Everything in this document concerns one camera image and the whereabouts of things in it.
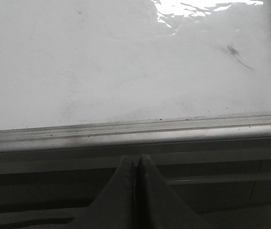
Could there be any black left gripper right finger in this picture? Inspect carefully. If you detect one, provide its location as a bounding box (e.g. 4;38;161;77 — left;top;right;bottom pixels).
135;155;213;229

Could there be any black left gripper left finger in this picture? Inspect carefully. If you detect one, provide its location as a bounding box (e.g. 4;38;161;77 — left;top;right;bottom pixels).
77;155;140;229

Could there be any white whiteboard with grey frame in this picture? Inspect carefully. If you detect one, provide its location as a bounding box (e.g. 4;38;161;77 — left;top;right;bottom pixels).
0;0;271;177

